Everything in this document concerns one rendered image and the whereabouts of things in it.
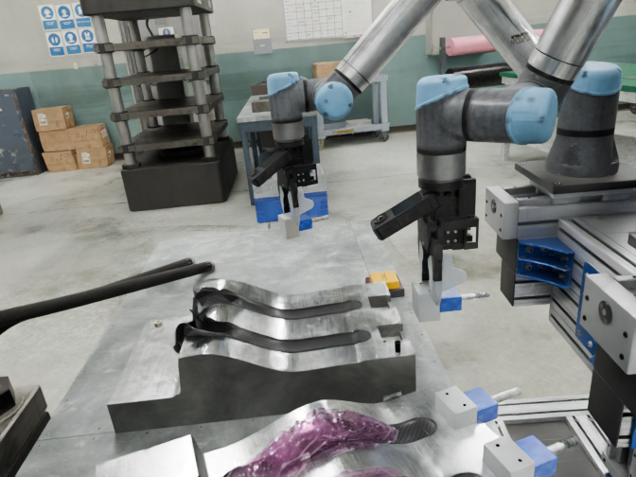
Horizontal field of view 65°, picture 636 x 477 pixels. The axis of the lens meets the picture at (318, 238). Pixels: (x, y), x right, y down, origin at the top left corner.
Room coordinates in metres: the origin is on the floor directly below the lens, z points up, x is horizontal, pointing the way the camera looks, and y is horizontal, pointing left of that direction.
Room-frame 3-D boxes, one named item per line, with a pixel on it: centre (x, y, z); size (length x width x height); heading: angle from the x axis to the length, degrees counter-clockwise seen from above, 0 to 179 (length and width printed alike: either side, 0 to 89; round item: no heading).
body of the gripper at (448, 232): (0.76, -0.21, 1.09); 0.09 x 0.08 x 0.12; 91
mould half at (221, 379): (0.78, 0.12, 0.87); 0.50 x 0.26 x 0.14; 92
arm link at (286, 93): (1.21, 0.04, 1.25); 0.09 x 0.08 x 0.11; 93
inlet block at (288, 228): (1.22, 0.03, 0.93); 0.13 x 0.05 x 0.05; 113
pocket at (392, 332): (0.73, -0.11, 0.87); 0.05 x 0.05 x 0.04; 2
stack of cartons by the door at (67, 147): (6.88, 3.17, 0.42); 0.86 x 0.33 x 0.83; 92
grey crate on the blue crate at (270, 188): (4.07, 0.20, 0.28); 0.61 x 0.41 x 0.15; 92
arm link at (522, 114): (0.71, -0.29, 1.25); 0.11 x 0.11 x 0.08; 52
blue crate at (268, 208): (4.07, 0.20, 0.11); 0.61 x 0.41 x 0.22; 92
